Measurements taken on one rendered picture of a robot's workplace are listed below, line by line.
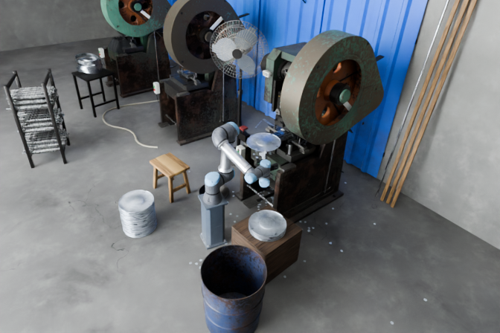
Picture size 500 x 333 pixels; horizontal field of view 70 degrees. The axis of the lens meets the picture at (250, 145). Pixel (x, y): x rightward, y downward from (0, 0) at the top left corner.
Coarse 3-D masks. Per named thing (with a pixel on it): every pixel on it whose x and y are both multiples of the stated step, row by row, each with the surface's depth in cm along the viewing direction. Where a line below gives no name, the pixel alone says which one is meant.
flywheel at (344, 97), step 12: (348, 60) 258; (336, 72) 256; (348, 72) 264; (360, 72) 269; (324, 84) 252; (336, 84) 252; (348, 84) 274; (360, 84) 275; (324, 96) 257; (336, 96) 249; (348, 96) 253; (324, 108) 265; (348, 108) 276; (324, 120) 273; (336, 120) 279
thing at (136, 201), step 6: (132, 192) 314; (138, 192) 314; (120, 198) 305; (126, 198) 306; (132, 198) 305; (138, 198) 306; (144, 198) 307; (150, 198) 307; (120, 204) 299; (126, 204) 299; (132, 204) 299; (138, 204) 299; (144, 204) 300; (132, 210) 294; (138, 210) 294
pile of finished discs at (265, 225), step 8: (256, 216) 279; (264, 216) 279; (272, 216) 279; (280, 216) 280; (256, 224) 271; (264, 224) 270; (272, 224) 271; (280, 224) 272; (256, 232) 264; (264, 232) 265; (272, 232) 265; (280, 232) 265; (264, 240) 263; (272, 240) 263
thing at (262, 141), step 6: (264, 132) 312; (252, 138) 305; (258, 138) 305; (264, 138) 304; (270, 138) 305; (276, 138) 305; (252, 144) 297; (258, 144) 296; (264, 144) 296; (270, 144) 297; (276, 144) 297; (258, 150) 288; (264, 150) 290; (270, 150) 289
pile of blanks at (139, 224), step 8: (120, 208) 296; (152, 208) 303; (128, 216) 294; (136, 216) 294; (144, 216) 298; (152, 216) 307; (128, 224) 299; (136, 224) 299; (144, 224) 302; (152, 224) 311; (128, 232) 305; (136, 232) 303; (144, 232) 306
